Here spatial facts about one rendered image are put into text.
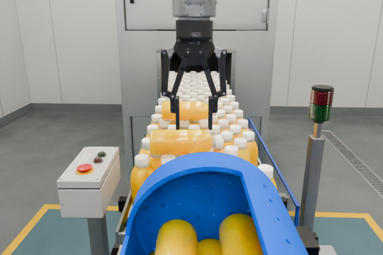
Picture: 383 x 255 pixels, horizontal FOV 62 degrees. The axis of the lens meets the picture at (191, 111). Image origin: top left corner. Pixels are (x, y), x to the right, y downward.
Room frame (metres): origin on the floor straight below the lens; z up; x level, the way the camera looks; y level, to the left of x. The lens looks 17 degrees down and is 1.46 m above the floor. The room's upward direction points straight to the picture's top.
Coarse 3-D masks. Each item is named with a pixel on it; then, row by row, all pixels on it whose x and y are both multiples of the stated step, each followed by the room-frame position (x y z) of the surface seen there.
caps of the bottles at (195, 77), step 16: (192, 80) 1.88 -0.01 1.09; (192, 96) 1.51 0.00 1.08; (208, 96) 1.51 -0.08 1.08; (224, 96) 1.51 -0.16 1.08; (224, 112) 1.20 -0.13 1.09; (240, 112) 1.20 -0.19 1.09; (192, 128) 1.01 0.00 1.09; (240, 128) 1.02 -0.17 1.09; (144, 144) 0.89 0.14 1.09; (240, 144) 0.89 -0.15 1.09
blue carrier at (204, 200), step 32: (192, 160) 0.48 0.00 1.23; (224, 160) 0.48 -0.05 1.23; (160, 192) 0.51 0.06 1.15; (192, 192) 0.51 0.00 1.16; (224, 192) 0.51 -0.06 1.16; (256, 192) 0.40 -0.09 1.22; (128, 224) 0.45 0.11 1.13; (160, 224) 0.51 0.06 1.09; (192, 224) 0.51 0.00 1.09; (256, 224) 0.33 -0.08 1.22; (288, 224) 0.37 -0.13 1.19
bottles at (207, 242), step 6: (204, 240) 0.45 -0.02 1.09; (210, 240) 0.45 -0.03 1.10; (216, 240) 0.45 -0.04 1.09; (198, 246) 0.45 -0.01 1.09; (204, 246) 0.44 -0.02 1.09; (210, 246) 0.44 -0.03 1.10; (216, 246) 0.44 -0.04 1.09; (198, 252) 0.43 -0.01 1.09; (204, 252) 0.43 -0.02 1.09; (210, 252) 0.43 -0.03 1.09; (216, 252) 0.43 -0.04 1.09
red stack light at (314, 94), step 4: (312, 92) 0.92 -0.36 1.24; (316, 92) 0.90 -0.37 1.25; (320, 92) 0.90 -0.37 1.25; (324, 92) 0.89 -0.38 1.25; (328, 92) 0.89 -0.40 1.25; (332, 92) 0.90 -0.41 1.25; (312, 96) 0.92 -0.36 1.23; (316, 96) 0.90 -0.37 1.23; (320, 96) 0.90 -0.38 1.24; (324, 96) 0.89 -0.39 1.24; (328, 96) 0.89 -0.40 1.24; (332, 96) 0.90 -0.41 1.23; (312, 100) 0.91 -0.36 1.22; (316, 100) 0.90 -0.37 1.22; (320, 100) 0.90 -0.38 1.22; (324, 100) 0.89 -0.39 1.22; (328, 100) 0.89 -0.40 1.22; (332, 100) 0.90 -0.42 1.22; (316, 104) 0.90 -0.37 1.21; (320, 104) 0.90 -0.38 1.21; (324, 104) 0.89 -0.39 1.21; (328, 104) 0.89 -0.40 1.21
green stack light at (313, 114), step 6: (312, 108) 0.91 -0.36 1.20; (318, 108) 0.90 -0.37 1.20; (324, 108) 0.89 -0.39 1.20; (330, 108) 0.90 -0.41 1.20; (312, 114) 0.91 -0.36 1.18; (318, 114) 0.90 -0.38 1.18; (324, 114) 0.89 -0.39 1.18; (330, 114) 0.90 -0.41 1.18; (318, 120) 0.90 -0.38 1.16; (324, 120) 0.89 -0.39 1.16
